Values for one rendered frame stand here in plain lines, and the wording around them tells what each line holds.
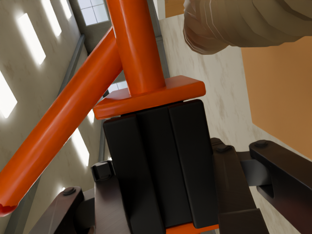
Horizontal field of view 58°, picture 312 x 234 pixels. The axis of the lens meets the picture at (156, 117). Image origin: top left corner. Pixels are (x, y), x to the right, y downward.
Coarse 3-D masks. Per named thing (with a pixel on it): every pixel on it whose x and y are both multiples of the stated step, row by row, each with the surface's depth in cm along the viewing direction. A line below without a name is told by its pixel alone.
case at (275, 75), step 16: (256, 48) 32; (272, 48) 28; (288, 48) 25; (304, 48) 22; (256, 64) 33; (272, 64) 29; (288, 64) 25; (304, 64) 23; (256, 80) 34; (272, 80) 29; (288, 80) 26; (304, 80) 23; (256, 96) 35; (272, 96) 30; (288, 96) 27; (304, 96) 24; (256, 112) 36; (272, 112) 31; (288, 112) 27; (304, 112) 24; (272, 128) 32; (288, 128) 28; (304, 128) 25; (288, 144) 29; (304, 144) 26
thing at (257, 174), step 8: (216, 144) 17; (224, 144) 17; (240, 152) 15; (248, 152) 15; (240, 160) 14; (248, 160) 14; (256, 160) 14; (248, 168) 14; (256, 168) 14; (264, 168) 14; (248, 176) 14; (256, 176) 14; (264, 176) 14; (248, 184) 14; (256, 184) 14; (264, 184) 14
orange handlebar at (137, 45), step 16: (112, 0) 15; (128, 0) 14; (144, 0) 15; (112, 16) 15; (128, 16) 14; (144, 16) 15; (128, 32) 15; (144, 32) 15; (128, 48) 15; (144, 48) 15; (128, 64) 15; (144, 64) 15; (160, 64) 16; (128, 80) 16; (144, 80) 15; (160, 80) 16
